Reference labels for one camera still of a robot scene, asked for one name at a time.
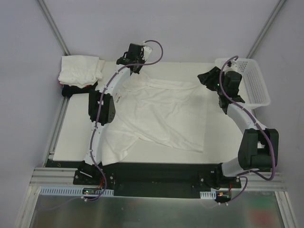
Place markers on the white plastic basket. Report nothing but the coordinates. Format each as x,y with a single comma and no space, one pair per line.
252,87

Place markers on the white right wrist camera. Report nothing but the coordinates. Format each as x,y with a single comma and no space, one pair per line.
232,66

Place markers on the white slotted cable duct right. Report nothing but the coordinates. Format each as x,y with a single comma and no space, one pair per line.
215,194

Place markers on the aluminium front rail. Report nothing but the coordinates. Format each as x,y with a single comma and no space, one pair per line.
72,177

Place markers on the aluminium frame post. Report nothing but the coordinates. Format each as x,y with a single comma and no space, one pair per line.
54,29
266,27

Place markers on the folded black t shirt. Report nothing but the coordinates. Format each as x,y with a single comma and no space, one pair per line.
68,91

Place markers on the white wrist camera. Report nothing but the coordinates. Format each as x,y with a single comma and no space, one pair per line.
232,66
146,51

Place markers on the white t shirt red print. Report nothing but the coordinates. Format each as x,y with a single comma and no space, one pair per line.
170,113

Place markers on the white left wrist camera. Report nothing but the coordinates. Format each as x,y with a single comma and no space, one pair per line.
146,51

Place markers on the aluminium frame post left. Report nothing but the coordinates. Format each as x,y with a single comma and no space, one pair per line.
54,29

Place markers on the folded white t shirt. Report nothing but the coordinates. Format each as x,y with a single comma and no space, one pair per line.
80,71

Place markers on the white slotted cable duct left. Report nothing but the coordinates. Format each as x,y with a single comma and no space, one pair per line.
75,191

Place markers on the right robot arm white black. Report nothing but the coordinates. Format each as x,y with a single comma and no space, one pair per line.
258,150

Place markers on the aluminium frame post right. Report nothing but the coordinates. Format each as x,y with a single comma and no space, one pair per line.
266,27

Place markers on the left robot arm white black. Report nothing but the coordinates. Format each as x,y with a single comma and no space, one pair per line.
101,108

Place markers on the white slotted cable duct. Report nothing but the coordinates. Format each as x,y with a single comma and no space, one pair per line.
75,191
215,194

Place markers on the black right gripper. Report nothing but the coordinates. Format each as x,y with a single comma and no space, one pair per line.
211,79

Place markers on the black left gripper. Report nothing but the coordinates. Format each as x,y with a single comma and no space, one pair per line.
137,67

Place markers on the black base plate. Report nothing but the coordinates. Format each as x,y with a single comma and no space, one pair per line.
164,190

